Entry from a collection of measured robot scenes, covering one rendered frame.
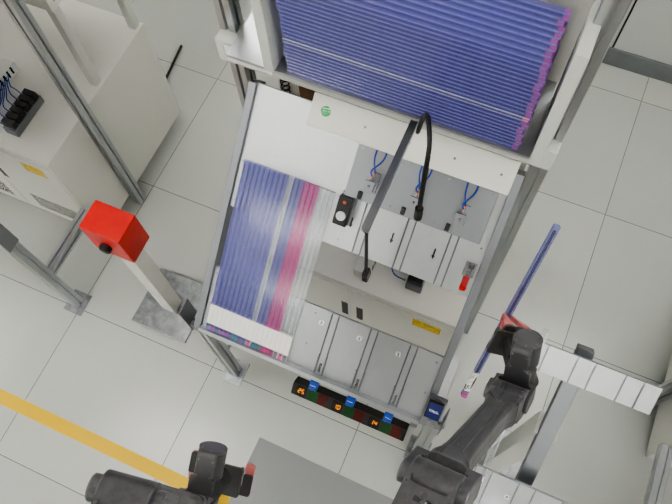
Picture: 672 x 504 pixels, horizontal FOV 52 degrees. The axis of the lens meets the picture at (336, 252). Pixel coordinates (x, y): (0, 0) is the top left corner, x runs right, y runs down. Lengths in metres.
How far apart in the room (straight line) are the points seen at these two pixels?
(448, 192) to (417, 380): 0.53
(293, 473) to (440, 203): 0.87
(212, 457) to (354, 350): 0.60
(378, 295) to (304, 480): 0.57
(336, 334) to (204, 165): 1.42
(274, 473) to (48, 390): 1.18
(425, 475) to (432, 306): 1.09
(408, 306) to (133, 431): 1.20
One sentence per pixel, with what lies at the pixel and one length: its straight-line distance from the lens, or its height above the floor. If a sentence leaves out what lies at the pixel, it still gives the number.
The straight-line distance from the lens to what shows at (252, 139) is 1.79.
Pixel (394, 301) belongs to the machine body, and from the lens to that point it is 2.09.
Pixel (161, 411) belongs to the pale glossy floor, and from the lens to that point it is 2.74.
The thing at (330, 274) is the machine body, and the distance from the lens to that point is 2.12.
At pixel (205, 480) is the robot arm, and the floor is 1.21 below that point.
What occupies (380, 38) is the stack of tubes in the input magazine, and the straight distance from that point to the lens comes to 1.31.
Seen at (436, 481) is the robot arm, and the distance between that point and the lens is 1.05.
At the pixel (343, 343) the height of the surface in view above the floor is 0.80.
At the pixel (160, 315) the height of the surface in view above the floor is 0.01.
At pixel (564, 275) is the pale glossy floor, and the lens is 2.89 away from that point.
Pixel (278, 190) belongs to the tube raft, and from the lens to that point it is 1.77.
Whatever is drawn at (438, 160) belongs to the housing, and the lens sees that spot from 1.58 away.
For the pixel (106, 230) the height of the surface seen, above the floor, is 0.78.
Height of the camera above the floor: 2.60
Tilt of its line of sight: 67 degrees down
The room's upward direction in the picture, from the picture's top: 5 degrees counter-clockwise
